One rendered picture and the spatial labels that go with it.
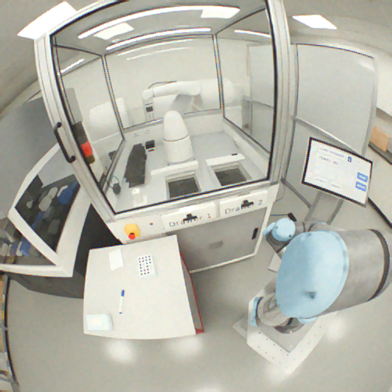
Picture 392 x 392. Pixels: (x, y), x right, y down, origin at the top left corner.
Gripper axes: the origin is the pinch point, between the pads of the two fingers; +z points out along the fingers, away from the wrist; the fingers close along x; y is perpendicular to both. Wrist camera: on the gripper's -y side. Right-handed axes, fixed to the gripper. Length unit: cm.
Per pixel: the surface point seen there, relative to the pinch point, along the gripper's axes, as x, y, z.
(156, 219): -24, 36, -73
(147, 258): -32, 50, -58
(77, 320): -127, 165, -50
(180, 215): -19, 25, -68
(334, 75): 77, -134, -82
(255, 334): -18.4, 26.9, 2.2
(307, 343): -11.0, 12.8, 25.3
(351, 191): 13, -60, -16
